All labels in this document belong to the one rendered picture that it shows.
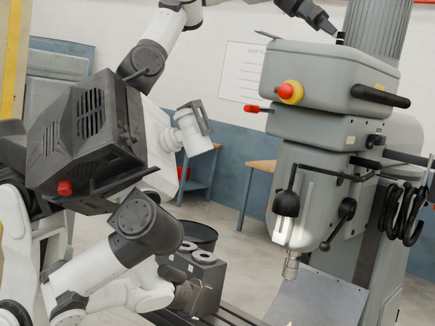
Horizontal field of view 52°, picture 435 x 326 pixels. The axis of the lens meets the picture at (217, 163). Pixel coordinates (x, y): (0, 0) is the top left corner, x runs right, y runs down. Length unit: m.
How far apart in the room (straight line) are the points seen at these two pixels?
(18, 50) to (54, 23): 7.40
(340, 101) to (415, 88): 4.50
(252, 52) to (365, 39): 5.07
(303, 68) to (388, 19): 0.45
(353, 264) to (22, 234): 1.14
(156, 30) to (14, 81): 1.42
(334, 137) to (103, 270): 0.66
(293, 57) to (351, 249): 0.85
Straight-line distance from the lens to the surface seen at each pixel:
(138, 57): 1.16
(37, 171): 1.09
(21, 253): 1.29
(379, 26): 1.51
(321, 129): 1.22
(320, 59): 1.13
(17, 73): 2.59
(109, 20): 8.65
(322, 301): 1.80
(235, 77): 6.62
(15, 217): 1.26
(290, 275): 1.43
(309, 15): 1.33
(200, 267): 1.54
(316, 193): 1.27
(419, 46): 5.67
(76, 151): 0.97
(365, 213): 1.56
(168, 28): 1.29
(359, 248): 1.75
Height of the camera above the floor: 1.75
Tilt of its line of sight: 10 degrees down
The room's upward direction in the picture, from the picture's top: 10 degrees clockwise
